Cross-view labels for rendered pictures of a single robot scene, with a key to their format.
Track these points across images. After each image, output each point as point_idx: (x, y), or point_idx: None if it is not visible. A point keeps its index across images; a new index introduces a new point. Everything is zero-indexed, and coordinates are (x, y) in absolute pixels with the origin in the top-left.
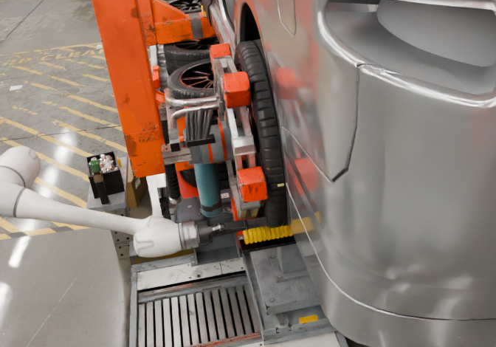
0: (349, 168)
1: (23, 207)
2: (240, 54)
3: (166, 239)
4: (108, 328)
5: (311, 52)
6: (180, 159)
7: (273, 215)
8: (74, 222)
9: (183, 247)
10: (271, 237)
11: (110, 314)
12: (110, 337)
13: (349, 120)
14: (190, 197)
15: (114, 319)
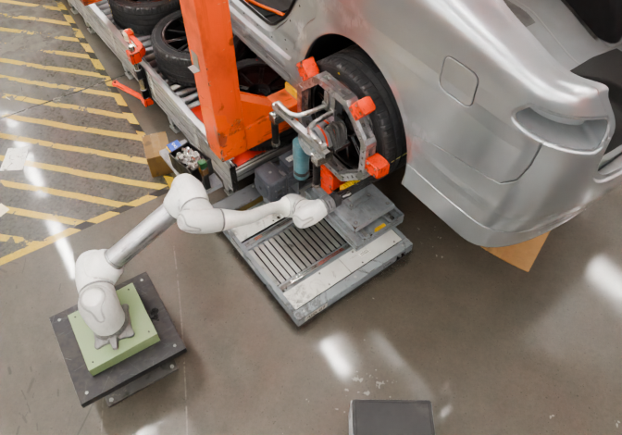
0: (518, 180)
1: (229, 223)
2: (342, 73)
3: (319, 213)
4: (232, 275)
5: (495, 125)
6: (327, 160)
7: (380, 178)
8: (256, 220)
9: (328, 214)
10: None
11: (225, 265)
12: (239, 280)
13: (527, 162)
14: (264, 164)
15: (231, 267)
